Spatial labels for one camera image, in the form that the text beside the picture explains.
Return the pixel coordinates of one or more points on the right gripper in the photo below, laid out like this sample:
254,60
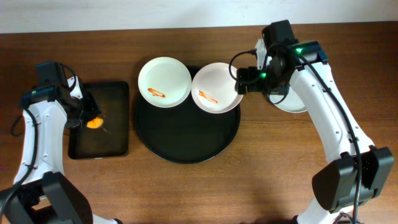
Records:
241,80

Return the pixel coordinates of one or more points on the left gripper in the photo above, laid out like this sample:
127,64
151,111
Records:
90,109

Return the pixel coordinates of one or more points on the green and yellow sponge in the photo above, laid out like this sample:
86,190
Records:
95,123

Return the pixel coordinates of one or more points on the pale blue plate front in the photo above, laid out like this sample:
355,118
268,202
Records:
291,103

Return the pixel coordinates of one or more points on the white plate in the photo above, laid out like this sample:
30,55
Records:
164,82
213,89

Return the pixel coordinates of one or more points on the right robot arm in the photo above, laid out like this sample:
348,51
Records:
357,170

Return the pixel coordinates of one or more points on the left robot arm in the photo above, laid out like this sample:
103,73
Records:
41,193

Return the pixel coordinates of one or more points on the black rectangular tray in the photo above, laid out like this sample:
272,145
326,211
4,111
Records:
112,138

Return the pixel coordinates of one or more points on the black round tray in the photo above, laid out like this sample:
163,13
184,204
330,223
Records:
184,134

